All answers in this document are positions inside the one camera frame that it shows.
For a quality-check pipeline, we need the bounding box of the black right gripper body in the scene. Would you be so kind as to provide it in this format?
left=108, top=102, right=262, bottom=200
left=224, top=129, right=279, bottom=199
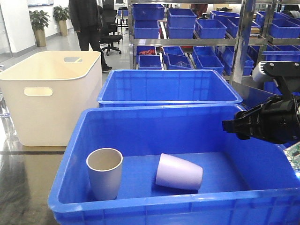
left=249, top=95, right=300, bottom=144

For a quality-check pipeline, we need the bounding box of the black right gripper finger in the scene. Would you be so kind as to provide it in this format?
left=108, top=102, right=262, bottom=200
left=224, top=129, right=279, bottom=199
left=222, top=111, right=252, bottom=140

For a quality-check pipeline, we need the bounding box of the purple plastic cup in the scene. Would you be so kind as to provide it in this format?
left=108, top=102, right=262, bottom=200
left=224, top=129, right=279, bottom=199
left=155, top=153, right=203, bottom=190

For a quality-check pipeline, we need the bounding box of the beige plastic cup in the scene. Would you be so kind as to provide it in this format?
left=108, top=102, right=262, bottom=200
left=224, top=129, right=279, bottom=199
left=86, top=148, right=123, bottom=201

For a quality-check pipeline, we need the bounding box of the large blue bin front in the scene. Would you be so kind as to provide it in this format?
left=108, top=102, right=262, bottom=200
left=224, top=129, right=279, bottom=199
left=48, top=104, right=300, bottom=225

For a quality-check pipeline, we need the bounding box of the large blue bin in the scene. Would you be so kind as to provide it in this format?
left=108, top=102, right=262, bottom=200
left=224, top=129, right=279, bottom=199
left=97, top=70, right=243, bottom=107
left=48, top=104, right=300, bottom=225

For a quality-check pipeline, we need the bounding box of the large blue bin rear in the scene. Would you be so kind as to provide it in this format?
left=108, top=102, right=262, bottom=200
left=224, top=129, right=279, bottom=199
left=97, top=70, right=243, bottom=107

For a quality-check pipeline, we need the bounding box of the cream plastic storage bin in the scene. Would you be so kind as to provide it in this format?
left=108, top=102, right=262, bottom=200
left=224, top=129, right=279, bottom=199
left=0, top=51, right=102, bottom=146

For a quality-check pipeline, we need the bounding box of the green circuit board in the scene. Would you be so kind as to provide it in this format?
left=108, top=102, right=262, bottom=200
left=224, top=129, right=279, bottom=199
left=284, top=142, right=300, bottom=173

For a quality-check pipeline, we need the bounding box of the steel shelving rack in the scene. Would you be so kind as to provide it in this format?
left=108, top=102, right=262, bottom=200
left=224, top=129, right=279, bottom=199
left=127, top=0, right=300, bottom=111

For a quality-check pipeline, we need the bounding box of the black office chair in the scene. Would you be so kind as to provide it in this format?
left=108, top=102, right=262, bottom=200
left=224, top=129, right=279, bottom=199
left=98, top=5, right=122, bottom=56

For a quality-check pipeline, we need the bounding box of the person in black clothes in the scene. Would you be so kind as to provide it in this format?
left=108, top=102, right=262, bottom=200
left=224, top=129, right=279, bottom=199
left=68, top=0, right=112, bottom=72

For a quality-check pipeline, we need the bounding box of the potted plant gold pot right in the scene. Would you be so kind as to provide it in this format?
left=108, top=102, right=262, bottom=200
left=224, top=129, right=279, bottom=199
left=53, top=5, right=70, bottom=37

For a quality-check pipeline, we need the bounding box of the potted plant gold pot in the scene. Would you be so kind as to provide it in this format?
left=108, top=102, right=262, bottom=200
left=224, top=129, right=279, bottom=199
left=29, top=10, right=50, bottom=47
left=53, top=5, right=70, bottom=37

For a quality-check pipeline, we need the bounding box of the potted plant gold pot left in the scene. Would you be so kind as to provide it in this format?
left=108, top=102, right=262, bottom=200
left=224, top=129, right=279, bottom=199
left=29, top=10, right=50, bottom=47

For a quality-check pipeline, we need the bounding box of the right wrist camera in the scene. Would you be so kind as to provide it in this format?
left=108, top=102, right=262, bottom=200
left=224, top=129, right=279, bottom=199
left=252, top=61, right=300, bottom=95

